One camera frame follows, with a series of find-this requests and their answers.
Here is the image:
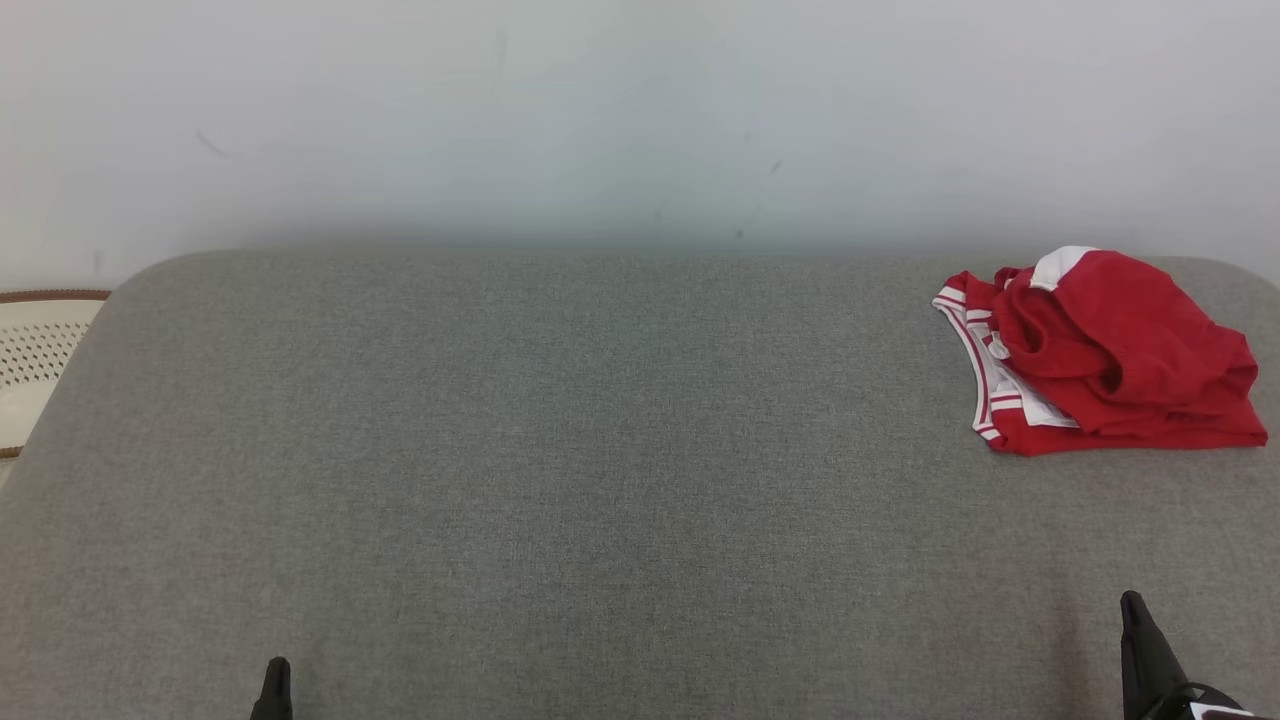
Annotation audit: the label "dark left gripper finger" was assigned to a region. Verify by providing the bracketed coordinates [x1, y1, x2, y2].
[250, 657, 295, 720]

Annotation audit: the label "cream perforated laundry basket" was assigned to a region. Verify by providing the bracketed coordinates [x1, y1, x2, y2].
[0, 289, 114, 460]

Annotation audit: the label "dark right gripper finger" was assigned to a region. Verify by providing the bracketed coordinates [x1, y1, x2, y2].
[1118, 590, 1188, 720]

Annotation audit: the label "red shorts white stripe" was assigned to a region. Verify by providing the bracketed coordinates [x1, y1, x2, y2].
[990, 246, 1261, 437]

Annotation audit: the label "red basketball jersey white sleeves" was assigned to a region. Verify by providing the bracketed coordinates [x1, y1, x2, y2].
[932, 268, 1269, 458]

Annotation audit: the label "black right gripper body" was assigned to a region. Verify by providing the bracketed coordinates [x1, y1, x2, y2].
[1150, 684, 1253, 720]

